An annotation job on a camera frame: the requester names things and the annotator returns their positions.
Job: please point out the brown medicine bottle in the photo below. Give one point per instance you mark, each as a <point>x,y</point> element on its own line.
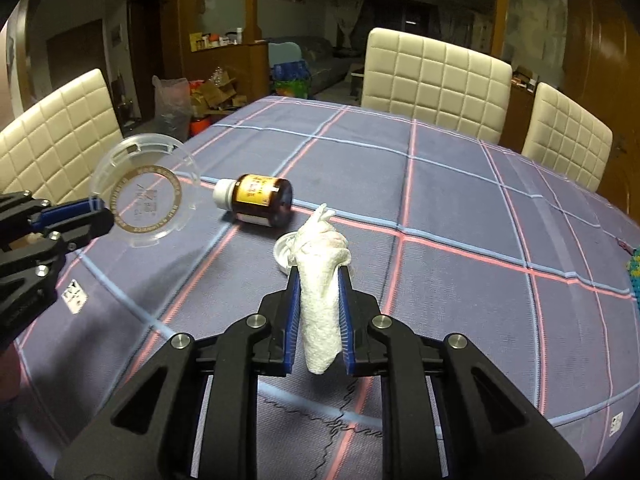
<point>260,195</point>

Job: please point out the white cloth towel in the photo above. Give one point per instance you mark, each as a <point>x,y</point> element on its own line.
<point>320,280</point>

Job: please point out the grey sofa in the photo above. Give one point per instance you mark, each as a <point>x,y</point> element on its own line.
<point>325,57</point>

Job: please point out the white bottle cap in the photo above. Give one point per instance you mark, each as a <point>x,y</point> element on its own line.
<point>282,255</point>

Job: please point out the row of small bottles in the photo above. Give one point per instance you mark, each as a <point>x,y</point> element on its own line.
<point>217,40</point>

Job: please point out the wooden partition cabinet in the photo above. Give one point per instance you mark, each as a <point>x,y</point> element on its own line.
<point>250,67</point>

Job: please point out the cardboard box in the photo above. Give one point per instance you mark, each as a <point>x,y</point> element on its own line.
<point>215,92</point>

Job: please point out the person's left forearm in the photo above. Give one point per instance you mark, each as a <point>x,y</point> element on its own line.
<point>7,375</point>

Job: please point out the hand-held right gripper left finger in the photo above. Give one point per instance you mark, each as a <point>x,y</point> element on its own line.
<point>294,330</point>

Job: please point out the clear round plastic lid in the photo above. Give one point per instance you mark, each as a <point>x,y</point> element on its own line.
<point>145,205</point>

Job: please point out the patterned curtain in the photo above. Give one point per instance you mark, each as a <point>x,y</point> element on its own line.
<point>350,17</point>

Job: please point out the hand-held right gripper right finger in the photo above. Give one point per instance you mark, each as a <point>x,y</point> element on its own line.
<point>346,330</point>

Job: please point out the colourful beaded tissue box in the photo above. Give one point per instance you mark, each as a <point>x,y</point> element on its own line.
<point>634,280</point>

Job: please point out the plaid purple tablecloth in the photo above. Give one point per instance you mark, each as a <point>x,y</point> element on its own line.
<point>450,285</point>

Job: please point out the translucent plastic bag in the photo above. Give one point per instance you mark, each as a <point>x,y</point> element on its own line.
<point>170,105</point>

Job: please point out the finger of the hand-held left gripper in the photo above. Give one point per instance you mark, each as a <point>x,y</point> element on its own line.
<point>80,230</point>
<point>65,210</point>

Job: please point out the cream quilted dining chair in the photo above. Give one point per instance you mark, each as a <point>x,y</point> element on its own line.
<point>565,135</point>
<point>435,85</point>
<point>55,140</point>

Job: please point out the blue green printed package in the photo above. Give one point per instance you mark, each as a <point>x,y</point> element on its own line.
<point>292,80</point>

